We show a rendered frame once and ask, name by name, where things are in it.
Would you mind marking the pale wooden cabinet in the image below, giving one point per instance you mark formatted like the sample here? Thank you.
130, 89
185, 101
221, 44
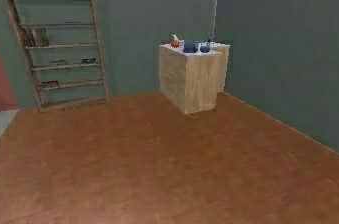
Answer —
190, 80

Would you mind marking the row of books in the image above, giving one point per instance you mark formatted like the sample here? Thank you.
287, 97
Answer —
34, 37

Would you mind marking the orange and white object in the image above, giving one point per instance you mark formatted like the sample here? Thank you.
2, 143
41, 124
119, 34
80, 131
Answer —
175, 41

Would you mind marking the large blue pot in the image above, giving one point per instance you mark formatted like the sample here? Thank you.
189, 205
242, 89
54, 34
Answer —
190, 47

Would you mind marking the brown wooden open shelf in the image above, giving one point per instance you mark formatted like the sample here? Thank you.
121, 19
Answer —
64, 66

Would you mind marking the dark flat object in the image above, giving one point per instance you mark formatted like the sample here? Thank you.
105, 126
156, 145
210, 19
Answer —
49, 83
88, 60

